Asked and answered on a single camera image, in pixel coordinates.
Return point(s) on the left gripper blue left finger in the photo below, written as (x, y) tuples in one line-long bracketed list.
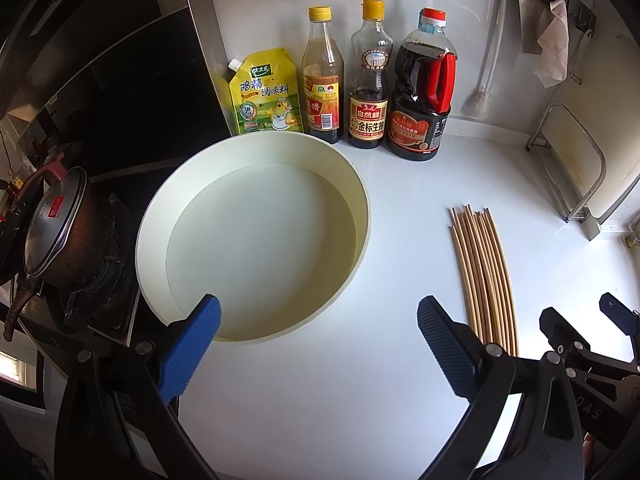
[(181, 360)]

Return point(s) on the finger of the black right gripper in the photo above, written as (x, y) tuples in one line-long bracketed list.
[(625, 320), (560, 334)]

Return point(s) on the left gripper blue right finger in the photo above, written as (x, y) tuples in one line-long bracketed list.
[(454, 345)]

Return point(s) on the wooden chopstick two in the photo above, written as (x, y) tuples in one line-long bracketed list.
[(457, 225)]

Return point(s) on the wooden chopstick five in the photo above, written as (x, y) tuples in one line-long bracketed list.
[(495, 323)]

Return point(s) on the wooden chopstick six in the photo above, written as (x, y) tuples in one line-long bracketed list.
[(494, 299)]

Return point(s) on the wooden chopstick one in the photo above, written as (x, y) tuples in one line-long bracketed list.
[(470, 300)]

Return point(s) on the wooden chopstick nine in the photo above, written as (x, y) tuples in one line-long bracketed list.
[(504, 280)]

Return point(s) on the wooden chopstick three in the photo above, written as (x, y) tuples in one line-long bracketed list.
[(466, 239)]

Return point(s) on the wooden chopstick eight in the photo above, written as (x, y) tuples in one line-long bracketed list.
[(501, 279)]

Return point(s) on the wooden chopstick four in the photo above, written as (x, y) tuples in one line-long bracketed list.
[(480, 282)]

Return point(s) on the person's right hand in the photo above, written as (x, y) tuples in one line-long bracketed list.
[(588, 445)]

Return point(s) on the black gas stove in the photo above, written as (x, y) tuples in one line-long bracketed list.
[(98, 318)]

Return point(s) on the metal cutting board rack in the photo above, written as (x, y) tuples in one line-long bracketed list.
[(570, 159)]

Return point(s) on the white round tray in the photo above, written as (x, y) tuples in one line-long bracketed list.
[(272, 224)]

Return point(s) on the dark pot with lid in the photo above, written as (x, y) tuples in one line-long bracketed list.
[(67, 238)]

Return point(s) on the yellow seasoning pouch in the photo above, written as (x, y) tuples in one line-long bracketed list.
[(264, 92)]

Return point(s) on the yellow-cap vinegar bottle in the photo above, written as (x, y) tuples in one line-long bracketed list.
[(323, 78)]

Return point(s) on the hanging crumpled cloth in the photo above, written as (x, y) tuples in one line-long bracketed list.
[(544, 30)]

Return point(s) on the yellow-cap soy sauce bottle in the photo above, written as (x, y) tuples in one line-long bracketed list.
[(369, 89)]

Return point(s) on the large red-handle soy bottle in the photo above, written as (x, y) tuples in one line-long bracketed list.
[(425, 68)]

